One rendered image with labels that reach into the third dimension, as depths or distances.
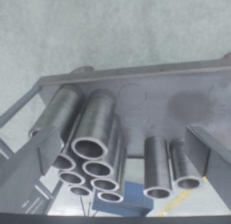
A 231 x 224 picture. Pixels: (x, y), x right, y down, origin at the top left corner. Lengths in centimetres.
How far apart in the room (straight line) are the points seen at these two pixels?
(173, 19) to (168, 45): 12
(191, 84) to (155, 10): 37
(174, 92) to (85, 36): 53
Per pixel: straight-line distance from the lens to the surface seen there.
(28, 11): 102
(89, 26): 90
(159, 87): 71
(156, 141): 88
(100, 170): 73
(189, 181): 93
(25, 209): 93
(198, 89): 74
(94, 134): 53
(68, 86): 73
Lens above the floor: 85
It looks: 49 degrees down
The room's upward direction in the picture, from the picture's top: 169 degrees counter-clockwise
